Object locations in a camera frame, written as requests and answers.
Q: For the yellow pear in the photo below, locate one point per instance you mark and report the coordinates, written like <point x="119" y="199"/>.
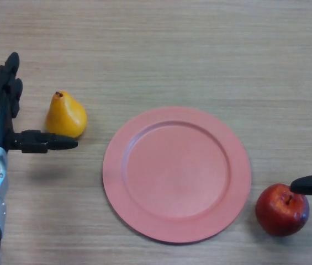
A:
<point x="66" y="116"/>

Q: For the red apple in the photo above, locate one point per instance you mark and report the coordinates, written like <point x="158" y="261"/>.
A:
<point x="281" y="214"/>

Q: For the pink round plate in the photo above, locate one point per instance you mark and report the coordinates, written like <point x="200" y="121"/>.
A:
<point x="177" y="175"/>

